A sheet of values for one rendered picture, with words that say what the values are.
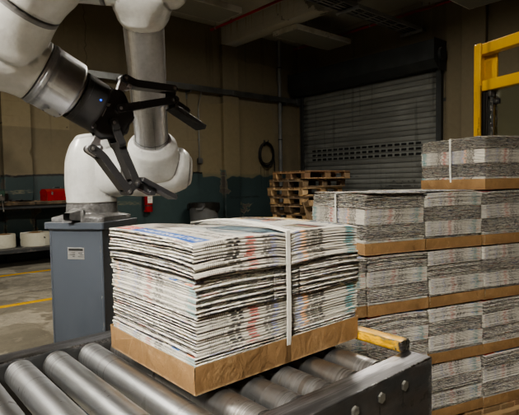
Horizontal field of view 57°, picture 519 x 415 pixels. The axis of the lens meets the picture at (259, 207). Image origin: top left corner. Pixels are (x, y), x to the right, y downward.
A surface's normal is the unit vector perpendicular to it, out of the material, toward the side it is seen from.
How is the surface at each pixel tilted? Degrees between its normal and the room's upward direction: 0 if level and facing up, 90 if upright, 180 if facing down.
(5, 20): 123
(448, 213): 90
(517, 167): 90
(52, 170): 90
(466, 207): 90
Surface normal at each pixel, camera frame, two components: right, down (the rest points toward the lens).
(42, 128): 0.65, 0.03
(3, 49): 0.39, 0.59
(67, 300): -0.25, 0.06
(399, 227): 0.41, 0.04
